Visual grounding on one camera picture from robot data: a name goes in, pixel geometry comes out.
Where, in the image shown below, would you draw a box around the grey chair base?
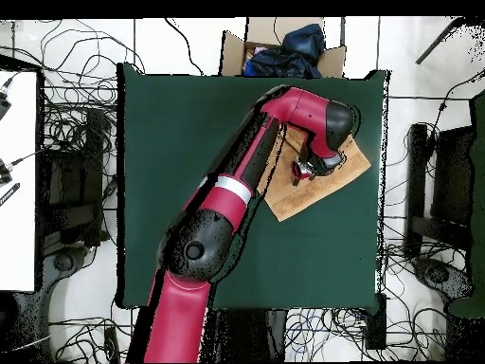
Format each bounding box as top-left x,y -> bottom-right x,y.
41,244 -> 92,297

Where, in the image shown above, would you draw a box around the black flat strip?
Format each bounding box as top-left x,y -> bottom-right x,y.
0,182 -> 21,208

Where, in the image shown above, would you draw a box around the green covered table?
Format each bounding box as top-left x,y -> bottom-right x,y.
446,90 -> 485,319

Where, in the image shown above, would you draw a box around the black rod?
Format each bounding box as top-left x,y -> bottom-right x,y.
415,16 -> 465,65

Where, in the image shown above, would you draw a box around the black rectangular block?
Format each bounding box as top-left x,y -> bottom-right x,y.
365,292 -> 388,351

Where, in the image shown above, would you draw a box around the dark blue clothes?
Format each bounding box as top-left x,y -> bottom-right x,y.
243,23 -> 327,79

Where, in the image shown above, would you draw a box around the black camera device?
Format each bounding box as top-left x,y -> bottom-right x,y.
0,77 -> 14,120
0,158 -> 13,186

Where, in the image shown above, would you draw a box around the black metal frame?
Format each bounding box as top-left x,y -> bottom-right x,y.
37,107 -> 111,247
403,122 -> 475,259

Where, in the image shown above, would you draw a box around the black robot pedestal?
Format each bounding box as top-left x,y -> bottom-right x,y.
204,307 -> 289,363

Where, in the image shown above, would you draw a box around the dark green table cloth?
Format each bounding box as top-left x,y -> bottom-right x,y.
117,62 -> 389,310

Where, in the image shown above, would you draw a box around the single black cable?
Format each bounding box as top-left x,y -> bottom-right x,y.
164,17 -> 206,75

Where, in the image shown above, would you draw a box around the tan terry towel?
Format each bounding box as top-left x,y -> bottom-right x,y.
257,126 -> 372,223

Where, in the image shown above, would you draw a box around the dark chair base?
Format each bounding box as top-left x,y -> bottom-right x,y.
412,257 -> 473,300

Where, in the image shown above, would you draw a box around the cardboard box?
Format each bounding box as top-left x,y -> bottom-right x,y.
219,16 -> 347,79

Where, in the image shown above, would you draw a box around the white desk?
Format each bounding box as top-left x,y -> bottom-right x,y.
0,69 -> 39,293

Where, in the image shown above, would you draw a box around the blue cable bundle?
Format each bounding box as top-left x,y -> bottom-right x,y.
283,306 -> 366,359

